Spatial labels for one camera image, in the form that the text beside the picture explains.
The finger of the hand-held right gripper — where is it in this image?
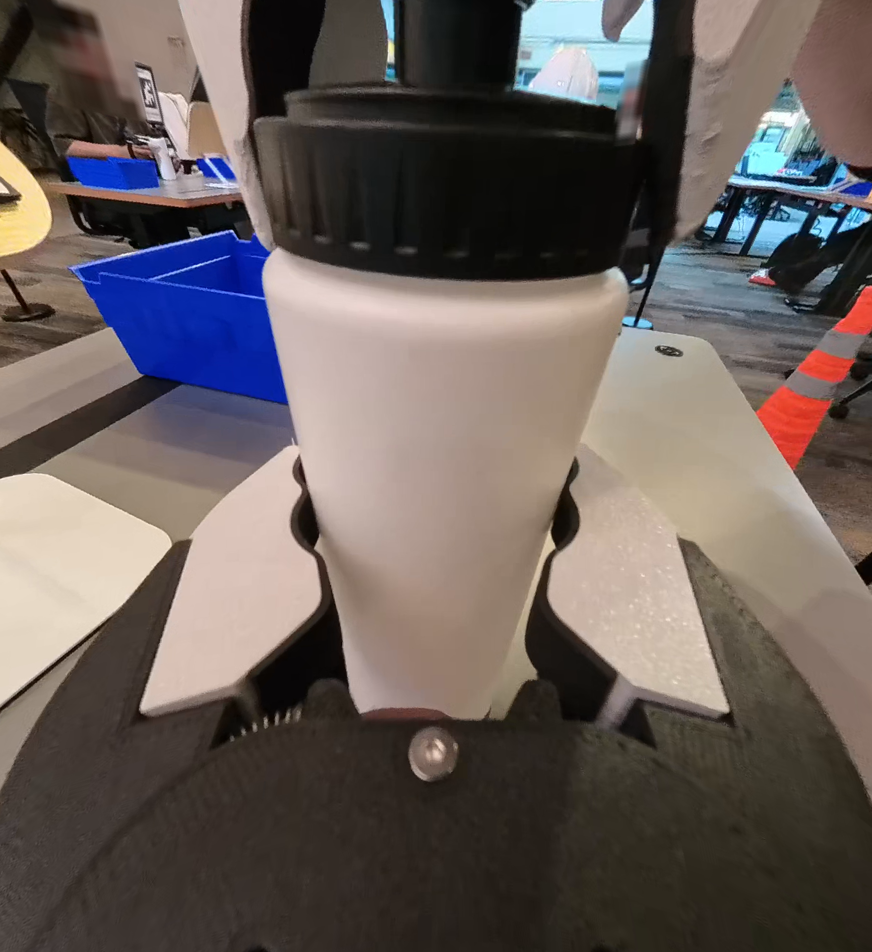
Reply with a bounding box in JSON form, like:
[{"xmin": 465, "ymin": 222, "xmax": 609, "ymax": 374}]
[
  {"xmin": 176, "ymin": 0, "xmax": 395, "ymax": 251},
  {"xmin": 615, "ymin": 0, "xmax": 827, "ymax": 248}
]

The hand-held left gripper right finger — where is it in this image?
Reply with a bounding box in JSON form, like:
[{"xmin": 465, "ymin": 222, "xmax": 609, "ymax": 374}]
[{"xmin": 529, "ymin": 444, "xmax": 733, "ymax": 727}]

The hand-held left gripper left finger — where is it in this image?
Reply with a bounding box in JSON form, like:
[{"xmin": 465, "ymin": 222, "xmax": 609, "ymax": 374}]
[{"xmin": 137, "ymin": 447, "xmax": 331, "ymax": 721}]

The white bottle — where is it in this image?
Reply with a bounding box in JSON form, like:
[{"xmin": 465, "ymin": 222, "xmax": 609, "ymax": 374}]
[{"xmin": 261, "ymin": 246, "xmax": 632, "ymax": 719}]

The black bottle lid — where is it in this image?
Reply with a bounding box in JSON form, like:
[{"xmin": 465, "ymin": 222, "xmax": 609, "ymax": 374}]
[{"xmin": 252, "ymin": 0, "xmax": 650, "ymax": 282}]

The person's right forearm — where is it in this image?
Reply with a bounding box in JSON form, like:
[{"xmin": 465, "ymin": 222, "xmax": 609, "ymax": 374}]
[{"xmin": 791, "ymin": 0, "xmax": 872, "ymax": 174}]

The person's right hand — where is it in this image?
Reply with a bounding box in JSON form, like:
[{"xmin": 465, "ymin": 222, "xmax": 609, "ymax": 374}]
[{"xmin": 532, "ymin": 0, "xmax": 648, "ymax": 105}]

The wooden top desk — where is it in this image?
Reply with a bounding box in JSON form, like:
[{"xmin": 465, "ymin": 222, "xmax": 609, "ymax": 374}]
[
  {"xmin": 47, "ymin": 173, "xmax": 254, "ymax": 249},
  {"xmin": 722, "ymin": 173, "xmax": 872, "ymax": 316}
]

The small blue plastic bin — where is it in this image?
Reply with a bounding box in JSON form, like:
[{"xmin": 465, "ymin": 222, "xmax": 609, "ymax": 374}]
[{"xmin": 66, "ymin": 154, "xmax": 160, "ymax": 191}]

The black backpack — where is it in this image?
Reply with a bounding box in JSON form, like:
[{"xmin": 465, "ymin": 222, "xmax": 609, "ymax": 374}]
[{"xmin": 764, "ymin": 231, "xmax": 839, "ymax": 296}]

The black round base pole stand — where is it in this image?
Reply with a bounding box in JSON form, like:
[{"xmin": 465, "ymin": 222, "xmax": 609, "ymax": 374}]
[{"xmin": 621, "ymin": 246, "xmax": 660, "ymax": 331}]

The wooden display board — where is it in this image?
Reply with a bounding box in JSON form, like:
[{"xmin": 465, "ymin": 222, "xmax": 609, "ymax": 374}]
[{"xmin": 0, "ymin": 105, "xmax": 55, "ymax": 272}]

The orange traffic cone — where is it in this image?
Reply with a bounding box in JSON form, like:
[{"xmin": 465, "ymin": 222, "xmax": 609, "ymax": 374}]
[{"xmin": 755, "ymin": 285, "xmax": 872, "ymax": 471}]

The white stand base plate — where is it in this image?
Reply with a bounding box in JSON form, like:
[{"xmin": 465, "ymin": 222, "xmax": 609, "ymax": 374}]
[{"xmin": 0, "ymin": 472, "xmax": 174, "ymax": 743}]

